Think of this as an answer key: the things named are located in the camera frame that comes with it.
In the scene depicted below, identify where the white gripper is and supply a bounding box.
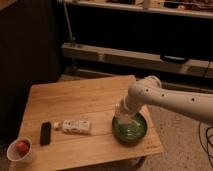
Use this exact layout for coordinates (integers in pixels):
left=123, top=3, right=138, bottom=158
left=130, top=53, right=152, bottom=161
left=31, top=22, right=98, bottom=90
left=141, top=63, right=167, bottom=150
left=115, top=103, right=139, bottom=125

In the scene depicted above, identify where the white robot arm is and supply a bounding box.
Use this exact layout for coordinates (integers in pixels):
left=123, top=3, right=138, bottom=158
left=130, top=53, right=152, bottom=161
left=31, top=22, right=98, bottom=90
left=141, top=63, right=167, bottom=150
left=115, top=76, right=213, bottom=126

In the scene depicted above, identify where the white plastic bottle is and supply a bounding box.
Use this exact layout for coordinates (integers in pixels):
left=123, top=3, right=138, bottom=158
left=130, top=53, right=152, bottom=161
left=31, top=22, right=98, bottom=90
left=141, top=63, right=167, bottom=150
left=53, top=119, right=91, bottom=134

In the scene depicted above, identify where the wooden table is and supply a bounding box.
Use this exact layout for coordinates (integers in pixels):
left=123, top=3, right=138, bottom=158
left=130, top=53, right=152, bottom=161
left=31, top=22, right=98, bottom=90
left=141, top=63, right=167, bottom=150
left=9, top=75, right=163, bottom=171

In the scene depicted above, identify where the grey metal shelf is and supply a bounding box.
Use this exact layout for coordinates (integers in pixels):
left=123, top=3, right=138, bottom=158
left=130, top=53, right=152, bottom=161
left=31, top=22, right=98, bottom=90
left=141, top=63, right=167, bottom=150
left=61, top=43, right=213, bottom=79

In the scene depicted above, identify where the black rectangular remote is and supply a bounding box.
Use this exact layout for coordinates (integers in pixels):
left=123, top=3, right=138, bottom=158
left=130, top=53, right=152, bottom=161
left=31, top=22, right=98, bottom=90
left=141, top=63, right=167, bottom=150
left=40, top=122, right=51, bottom=145

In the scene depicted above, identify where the metal pole stand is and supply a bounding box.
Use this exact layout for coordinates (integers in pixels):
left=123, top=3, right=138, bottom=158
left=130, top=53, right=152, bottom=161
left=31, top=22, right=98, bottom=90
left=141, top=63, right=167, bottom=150
left=62, top=0, right=76, bottom=46

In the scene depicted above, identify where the red apple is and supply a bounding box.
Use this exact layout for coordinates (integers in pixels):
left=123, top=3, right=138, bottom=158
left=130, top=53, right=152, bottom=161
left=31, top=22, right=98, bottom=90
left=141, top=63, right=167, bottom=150
left=16, top=141, right=29, bottom=155

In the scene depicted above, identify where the white paper cup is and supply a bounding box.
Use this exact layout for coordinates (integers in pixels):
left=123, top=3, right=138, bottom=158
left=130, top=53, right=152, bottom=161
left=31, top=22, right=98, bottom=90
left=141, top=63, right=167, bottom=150
left=6, top=137, right=34, bottom=163

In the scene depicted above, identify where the upper wooden shelf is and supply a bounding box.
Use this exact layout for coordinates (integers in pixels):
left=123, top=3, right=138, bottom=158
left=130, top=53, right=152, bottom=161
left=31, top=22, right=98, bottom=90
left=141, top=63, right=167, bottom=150
left=56, top=0, right=213, bottom=19

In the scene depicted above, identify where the black handle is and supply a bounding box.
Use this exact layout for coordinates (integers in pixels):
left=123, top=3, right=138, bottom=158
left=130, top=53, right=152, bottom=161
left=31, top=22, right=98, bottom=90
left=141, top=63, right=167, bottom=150
left=160, top=55, right=188, bottom=64

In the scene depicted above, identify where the black cable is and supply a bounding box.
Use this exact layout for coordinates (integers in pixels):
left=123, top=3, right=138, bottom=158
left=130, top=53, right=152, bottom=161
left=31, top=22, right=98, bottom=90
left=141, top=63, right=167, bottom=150
left=198, top=121, right=213, bottom=166

